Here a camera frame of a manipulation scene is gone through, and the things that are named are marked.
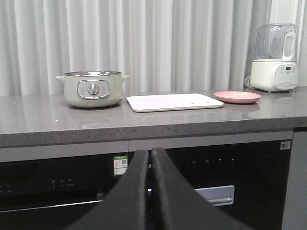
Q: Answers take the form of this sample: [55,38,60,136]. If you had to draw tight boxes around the black built-in oven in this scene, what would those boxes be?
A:
[0,153,132,230]

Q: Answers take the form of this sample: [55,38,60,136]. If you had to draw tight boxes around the black built-in dishwasher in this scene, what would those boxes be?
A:
[167,139,291,230]

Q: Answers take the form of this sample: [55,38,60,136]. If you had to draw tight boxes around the white blender appliance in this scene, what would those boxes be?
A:
[249,23,298,92]

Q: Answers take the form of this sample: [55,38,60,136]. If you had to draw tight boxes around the cream bear serving tray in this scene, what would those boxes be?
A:
[127,93,224,113]

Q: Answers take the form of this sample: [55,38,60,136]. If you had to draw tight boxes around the pink round plate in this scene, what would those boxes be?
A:
[214,91,261,104]

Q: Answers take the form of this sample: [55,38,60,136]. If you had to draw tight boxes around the grey cabinet door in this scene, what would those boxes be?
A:
[282,131,307,230]

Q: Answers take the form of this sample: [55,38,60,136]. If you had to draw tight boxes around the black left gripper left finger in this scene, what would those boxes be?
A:
[67,150,150,230]

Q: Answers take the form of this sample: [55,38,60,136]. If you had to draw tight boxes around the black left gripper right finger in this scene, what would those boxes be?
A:
[151,148,249,230]

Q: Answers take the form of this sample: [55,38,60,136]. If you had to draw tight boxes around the white pleated curtain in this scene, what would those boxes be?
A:
[0,0,272,96]

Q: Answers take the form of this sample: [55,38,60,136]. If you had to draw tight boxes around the pale green electric pot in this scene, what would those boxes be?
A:
[55,70,130,108]

